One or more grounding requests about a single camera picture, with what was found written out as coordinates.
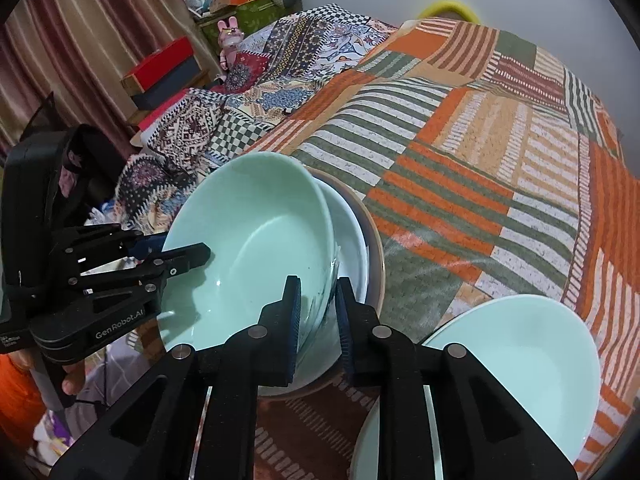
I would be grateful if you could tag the person's left hand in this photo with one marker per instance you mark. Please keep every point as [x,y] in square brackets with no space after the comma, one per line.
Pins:
[72,384]

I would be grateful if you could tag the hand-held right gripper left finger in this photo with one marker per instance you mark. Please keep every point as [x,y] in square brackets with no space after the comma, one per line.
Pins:
[295,330]

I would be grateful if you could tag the white bowl with dark dots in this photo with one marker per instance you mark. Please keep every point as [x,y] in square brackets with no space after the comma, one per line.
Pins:
[350,250]

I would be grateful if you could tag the white plate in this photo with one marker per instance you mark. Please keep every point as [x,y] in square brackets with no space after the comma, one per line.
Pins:
[362,450]

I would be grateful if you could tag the white cloth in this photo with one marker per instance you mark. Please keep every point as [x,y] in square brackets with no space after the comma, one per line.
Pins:
[52,440]

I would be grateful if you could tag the striped curtain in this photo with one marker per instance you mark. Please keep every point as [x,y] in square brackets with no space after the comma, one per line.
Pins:
[75,35]

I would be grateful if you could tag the striped patchwork blanket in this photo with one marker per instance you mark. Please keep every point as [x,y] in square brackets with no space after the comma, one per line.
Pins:
[475,160]

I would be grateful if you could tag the green gift box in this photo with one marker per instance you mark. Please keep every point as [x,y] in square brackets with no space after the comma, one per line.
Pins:
[240,20]

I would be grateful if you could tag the large pink bowl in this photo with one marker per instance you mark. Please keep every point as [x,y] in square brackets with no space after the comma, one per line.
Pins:
[377,265]

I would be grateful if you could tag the yellow round object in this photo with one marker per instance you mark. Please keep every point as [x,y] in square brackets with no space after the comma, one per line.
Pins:
[450,7]

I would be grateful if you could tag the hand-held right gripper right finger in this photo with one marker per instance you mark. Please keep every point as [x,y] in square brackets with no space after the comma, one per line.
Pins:
[345,330]

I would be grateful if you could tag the pink rabbit toy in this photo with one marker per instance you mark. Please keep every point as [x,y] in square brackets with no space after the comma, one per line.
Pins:
[230,40]

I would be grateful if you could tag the person's left forearm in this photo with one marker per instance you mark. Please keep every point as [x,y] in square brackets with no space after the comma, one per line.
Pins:
[17,400]

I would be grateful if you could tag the green bowl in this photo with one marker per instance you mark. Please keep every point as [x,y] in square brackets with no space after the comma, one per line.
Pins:
[260,230]

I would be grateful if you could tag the patterned patchwork quilt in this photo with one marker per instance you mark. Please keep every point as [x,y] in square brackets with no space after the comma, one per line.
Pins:
[300,60]

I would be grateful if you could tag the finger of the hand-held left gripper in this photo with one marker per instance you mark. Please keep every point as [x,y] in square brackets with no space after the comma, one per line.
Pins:
[190,255]
[147,242]

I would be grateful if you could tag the red box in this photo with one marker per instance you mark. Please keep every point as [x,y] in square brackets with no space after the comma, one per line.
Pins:
[160,62]

